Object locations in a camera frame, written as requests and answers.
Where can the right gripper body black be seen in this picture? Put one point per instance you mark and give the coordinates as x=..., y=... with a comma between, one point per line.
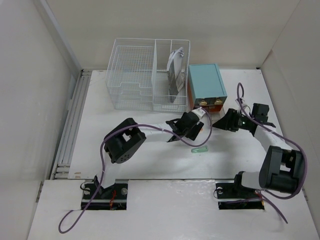
x=244, y=122

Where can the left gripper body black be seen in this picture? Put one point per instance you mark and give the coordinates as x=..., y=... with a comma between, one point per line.
x=191, y=133

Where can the green translucent capsule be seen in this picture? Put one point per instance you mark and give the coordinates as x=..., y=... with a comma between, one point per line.
x=201, y=149

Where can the grey setup guide booklet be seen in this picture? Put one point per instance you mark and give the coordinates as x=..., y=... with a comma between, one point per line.
x=175, y=78

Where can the teal orange drawer box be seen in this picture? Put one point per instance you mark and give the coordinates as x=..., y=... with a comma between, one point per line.
x=205, y=87

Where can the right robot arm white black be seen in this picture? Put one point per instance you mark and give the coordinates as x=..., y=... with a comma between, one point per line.
x=283, y=168

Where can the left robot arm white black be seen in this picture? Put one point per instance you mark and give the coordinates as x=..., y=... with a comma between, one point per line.
x=122, y=142

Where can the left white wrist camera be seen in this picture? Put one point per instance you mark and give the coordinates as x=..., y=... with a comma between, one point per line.
x=199, y=112

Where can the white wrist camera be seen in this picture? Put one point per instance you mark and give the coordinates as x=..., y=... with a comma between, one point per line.
x=199, y=112
x=241, y=103

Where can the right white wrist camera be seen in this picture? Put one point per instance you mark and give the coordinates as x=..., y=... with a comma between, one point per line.
x=241, y=103

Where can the white wire desk organizer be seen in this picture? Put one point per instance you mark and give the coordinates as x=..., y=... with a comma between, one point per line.
x=137, y=75

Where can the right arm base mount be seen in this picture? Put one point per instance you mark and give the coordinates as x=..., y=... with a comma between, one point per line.
x=231, y=195

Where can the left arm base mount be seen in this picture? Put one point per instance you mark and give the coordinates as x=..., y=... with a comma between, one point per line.
x=112, y=198

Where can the aluminium rail frame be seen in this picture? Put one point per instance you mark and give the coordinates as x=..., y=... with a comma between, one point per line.
x=65, y=145

